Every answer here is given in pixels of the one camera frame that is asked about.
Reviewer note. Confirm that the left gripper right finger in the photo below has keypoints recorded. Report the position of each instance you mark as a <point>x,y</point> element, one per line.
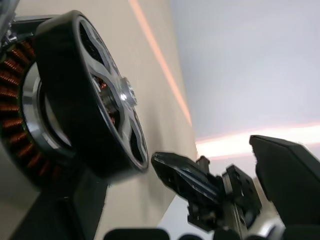
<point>287,180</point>

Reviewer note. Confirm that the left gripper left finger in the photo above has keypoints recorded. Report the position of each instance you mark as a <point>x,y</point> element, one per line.
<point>75,215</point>

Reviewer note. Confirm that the motor housing with copper windings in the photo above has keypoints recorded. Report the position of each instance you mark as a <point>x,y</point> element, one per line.
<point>12,100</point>

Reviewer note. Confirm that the black spoked rotor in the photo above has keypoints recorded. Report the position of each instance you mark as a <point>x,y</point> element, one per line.
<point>62,100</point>

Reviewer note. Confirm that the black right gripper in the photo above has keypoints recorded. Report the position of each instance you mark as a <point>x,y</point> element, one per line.
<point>237,195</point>

